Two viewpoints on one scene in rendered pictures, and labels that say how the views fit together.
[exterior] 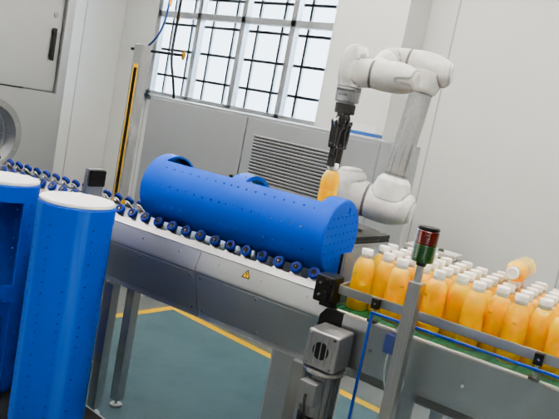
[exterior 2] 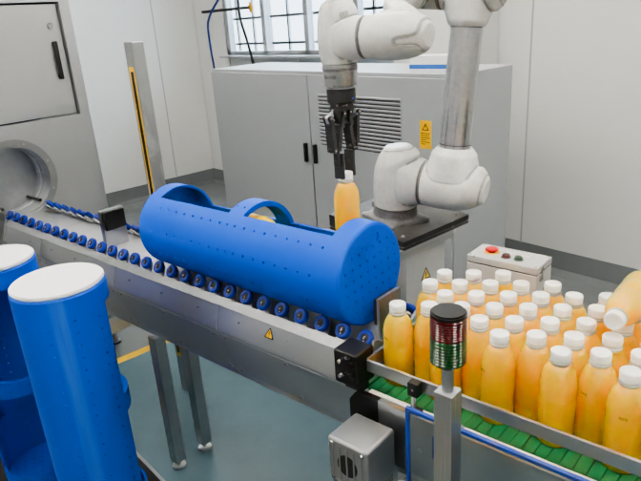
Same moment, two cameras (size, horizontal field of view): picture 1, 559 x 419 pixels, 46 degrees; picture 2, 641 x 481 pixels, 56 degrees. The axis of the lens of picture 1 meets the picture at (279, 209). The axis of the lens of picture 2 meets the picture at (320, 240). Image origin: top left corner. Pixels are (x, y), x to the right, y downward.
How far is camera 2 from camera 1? 98 cm
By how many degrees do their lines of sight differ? 16
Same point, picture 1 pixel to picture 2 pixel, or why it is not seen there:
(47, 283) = (45, 386)
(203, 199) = (200, 246)
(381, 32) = not seen: outside the picture
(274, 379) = not seen: hidden behind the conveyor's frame
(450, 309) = (524, 386)
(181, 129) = (247, 101)
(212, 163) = (284, 133)
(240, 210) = (241, 259)
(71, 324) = (88, 423)
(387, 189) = (444, 169)
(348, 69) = (328, 40)
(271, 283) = (298, 345)
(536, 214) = not seen: outside the picture
